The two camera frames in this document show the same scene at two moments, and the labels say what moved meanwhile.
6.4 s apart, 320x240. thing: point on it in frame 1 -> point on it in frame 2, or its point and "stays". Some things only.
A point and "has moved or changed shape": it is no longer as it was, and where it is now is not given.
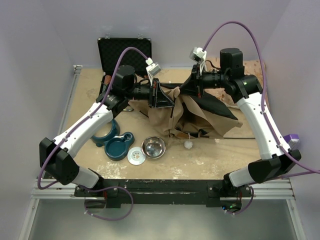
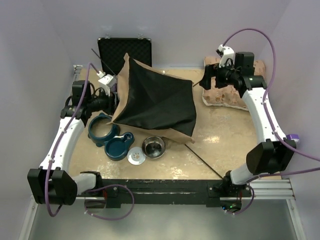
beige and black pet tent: x=191 y=116 has moved or changed shape
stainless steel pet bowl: x=153 y=147 stays
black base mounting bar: x=169 y=191 stays
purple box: x=291 y=139 stays
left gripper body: x=152 y=92 -> x=112 y=106
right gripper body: x=198 y=72 -> x=213 y=70
